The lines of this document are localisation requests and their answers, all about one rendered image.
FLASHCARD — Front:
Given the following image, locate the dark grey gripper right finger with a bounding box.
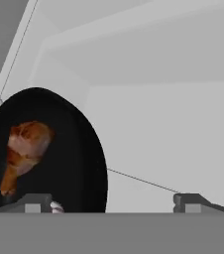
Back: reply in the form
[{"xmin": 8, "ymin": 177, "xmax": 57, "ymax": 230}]
[{"xmin": 172, "ymin": 192, "xmax": 224, "ymax": 213}]

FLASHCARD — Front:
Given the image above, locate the black bowl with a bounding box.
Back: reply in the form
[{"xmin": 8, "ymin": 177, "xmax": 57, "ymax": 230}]
[{"xmin": 0, "ymin": 86, "xmax": 109, "ymax": 213}]

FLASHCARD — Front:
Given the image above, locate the white garlic bulb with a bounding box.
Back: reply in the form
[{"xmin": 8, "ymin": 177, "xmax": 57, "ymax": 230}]
[{"xmin": 50, "ymin": 200, "xmax": 65, "ymax": 213}]

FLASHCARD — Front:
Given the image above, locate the brown chicken drumstick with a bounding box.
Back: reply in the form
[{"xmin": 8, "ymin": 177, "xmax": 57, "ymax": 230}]
[{"xmin": 0, "ymin": 120, "xmax": 56, "ymax": 197}]

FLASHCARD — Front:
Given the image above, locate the white fridge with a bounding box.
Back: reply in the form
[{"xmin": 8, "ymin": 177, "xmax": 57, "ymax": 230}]
[{"xmin": 0, "ymin": 0, "xmax": 224, "ymax": 213}]

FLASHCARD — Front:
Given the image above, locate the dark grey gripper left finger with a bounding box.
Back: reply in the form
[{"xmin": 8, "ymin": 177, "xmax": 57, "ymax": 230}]
[{"xmin": 0, "ymin": 192, "xmax": 54, "ymax": 213}]

